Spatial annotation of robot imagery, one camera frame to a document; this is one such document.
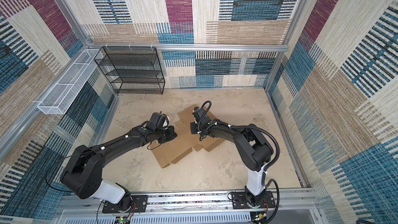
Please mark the brown cardboard box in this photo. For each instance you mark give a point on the brown cardboard box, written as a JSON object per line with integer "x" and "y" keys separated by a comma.
{"x": 185, "y": 142}

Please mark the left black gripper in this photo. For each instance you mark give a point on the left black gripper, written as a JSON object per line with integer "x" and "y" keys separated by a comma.
{"x": 172, "y": 134}

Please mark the white wire mesh basket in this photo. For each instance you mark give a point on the white wire mesh basket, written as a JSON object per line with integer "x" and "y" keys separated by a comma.
{"x": 61, "y": 96}

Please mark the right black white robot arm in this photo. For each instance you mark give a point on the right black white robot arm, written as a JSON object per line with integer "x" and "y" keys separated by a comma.
{"x": 257, "y": 148}

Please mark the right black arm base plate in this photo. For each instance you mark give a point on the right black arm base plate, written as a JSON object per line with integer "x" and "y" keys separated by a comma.
{"x": 246, "y": 200}

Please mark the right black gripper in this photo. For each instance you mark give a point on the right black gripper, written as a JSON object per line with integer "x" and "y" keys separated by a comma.
{"x": 194, "y": 130}

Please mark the black wire shelf rack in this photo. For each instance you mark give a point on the black wire shelf rack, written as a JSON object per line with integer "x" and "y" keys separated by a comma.
{"x": 131, "y": 70}

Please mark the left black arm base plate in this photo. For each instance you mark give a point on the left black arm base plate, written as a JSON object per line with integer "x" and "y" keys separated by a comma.
{"x": 128, "y": 204}

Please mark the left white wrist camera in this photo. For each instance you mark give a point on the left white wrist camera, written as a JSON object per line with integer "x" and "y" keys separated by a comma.
{"x": 165, "y": 121}

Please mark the aluminium front rail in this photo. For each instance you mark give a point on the aluminium front rail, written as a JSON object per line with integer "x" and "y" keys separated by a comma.
{"x": 287, "y": 206}

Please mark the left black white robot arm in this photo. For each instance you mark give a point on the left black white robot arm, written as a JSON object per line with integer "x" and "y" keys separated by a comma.
{"x": 83, "y": 172}

